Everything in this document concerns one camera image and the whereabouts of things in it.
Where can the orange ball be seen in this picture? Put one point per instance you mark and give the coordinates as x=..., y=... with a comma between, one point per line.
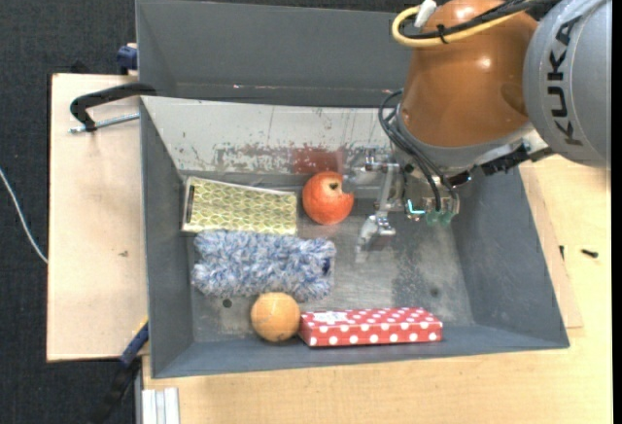
x=275, y=317

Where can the pale wood board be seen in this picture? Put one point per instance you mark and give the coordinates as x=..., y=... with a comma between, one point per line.
x=94, y=218

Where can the bitten red-orange toy apple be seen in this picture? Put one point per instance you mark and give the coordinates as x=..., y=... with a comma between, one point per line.
x=324, y=201

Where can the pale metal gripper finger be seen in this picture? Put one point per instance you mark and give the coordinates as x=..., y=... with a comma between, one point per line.
x=375, y=231
x=365, y=174

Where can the blue and white knitted cloth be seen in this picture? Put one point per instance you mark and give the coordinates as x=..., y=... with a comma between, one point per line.
x=262, y=264

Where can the red white polka-dot box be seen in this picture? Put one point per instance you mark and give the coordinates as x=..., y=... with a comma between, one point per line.
x=371, y=327

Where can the small black screw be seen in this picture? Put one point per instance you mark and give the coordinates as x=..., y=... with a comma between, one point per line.
x=590, y=253

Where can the grey metal bin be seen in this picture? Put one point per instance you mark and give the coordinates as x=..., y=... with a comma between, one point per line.
x=252, y=47

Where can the green yellow patterned box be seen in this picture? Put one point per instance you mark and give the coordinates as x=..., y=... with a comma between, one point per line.
x=243, y=208

